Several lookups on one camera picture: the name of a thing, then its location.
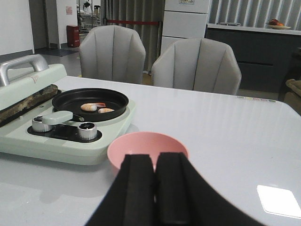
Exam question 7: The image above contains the silver control knob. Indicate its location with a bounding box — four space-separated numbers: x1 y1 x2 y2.
32 115 53 133
77 122 97 141

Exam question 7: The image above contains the green breakfast maker base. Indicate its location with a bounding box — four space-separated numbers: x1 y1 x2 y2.
0 99 136 165

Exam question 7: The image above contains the pink bowl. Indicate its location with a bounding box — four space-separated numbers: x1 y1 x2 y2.
107 131 189 175

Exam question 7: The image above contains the right grey chair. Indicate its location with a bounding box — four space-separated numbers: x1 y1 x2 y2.
151 38 242 95

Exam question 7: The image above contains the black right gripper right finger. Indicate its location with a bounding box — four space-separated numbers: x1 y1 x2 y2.
156 153 261 226

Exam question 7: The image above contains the right silver control knob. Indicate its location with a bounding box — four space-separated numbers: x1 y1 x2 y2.
77 122 97 141

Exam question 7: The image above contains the left grey chair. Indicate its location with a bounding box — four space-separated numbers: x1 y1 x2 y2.
79 25 146 84

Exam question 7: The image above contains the grey chair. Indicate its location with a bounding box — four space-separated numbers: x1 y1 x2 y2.
79 25 146 84
151 38 242 95

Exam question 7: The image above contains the red barrier belt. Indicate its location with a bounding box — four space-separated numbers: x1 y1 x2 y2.
106 19 159 25

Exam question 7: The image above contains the dark grey counter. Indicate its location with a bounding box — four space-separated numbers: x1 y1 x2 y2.
206 24 301 93

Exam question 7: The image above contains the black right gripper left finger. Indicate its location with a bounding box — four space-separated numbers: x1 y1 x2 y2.
86 154 155 226

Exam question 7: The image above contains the fruit plate on counter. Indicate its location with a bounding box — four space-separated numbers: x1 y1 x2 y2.
267 19 291 30

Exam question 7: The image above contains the bread slice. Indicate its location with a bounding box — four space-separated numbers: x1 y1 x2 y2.
0 84 62 127

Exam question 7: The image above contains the red bin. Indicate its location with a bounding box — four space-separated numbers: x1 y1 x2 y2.
66 25 80 48

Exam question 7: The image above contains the white cabinet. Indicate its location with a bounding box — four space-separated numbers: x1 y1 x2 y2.
160 0 211 53

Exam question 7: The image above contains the green breakfast maker lid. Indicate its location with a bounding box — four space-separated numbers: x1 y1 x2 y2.
0 54 67 110

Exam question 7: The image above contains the orange shrimp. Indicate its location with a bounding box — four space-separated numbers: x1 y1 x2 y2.
80 102 106 112

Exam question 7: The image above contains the paper notice on cabinet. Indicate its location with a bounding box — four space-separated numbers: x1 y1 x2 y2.
179 0 195 4

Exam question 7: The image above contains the black round frying pan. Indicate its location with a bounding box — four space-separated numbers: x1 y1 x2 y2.
52 88 129 122

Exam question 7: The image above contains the left silver control knob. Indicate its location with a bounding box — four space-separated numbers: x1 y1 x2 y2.
32 115 53 133

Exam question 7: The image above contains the pale shrimp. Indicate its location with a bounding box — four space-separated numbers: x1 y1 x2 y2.
98 108 114 113

